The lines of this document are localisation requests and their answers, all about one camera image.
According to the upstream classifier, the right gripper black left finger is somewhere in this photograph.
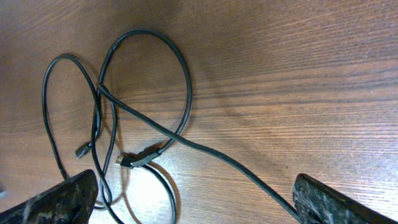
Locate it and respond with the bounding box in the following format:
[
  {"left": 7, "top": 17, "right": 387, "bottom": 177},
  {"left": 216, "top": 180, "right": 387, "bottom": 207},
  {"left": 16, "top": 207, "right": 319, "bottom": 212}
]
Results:
[{"left": 1, "top": 169, "right": 98, "bottom": 223}]

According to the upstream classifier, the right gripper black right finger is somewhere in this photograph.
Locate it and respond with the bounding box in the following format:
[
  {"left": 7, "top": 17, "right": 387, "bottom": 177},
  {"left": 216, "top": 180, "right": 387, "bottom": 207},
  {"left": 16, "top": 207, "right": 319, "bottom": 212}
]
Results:
[{"left": 293, "top": 174, "right": 397, "bottom": 224}]

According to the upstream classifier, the black cable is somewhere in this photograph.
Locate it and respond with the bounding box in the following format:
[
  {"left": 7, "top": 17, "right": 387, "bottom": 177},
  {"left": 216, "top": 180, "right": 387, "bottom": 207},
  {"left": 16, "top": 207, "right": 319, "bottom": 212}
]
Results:
[
  {"left": 96, "top": 29, "right": 302, "bottom": 223},
  {"left": 41, "top": 53, "right": 178, "bottom": 224}
]

